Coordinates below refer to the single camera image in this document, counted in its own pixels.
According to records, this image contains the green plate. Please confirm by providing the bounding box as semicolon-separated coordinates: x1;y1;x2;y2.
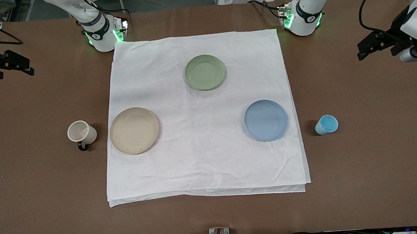
183;53;227;92

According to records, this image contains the black base cable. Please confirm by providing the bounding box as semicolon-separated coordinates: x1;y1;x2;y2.
247;0;283;20

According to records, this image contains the blue cup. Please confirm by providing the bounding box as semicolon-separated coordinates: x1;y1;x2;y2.
314;114;340;136

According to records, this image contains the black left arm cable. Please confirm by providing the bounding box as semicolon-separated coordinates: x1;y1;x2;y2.
357;0;408;35

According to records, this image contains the beige plate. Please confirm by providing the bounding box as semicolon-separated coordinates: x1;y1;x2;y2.
108;105;161;156

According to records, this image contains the white mug with black handle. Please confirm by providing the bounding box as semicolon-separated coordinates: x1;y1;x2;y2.
66;119;98;153

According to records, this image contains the blue plate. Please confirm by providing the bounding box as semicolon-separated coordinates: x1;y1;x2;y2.
243;98;290;143

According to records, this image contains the white cloth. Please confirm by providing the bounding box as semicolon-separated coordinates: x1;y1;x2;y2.
96;27;312;208

